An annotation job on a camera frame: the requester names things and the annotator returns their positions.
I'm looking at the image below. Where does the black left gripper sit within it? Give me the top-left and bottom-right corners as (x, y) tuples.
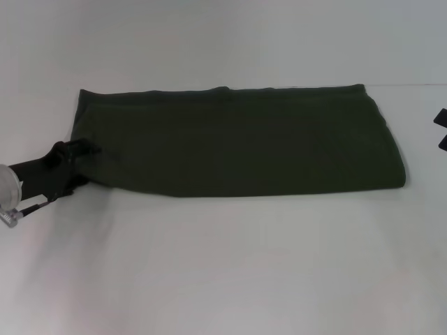
(8, 137), (103, 204)

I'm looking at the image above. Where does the dark green FREE t-shirt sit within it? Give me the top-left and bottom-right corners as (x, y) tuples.
(69, 83), (410, 198)

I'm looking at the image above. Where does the thin black cable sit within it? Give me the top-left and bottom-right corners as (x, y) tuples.
(16, 200), (48, 214)

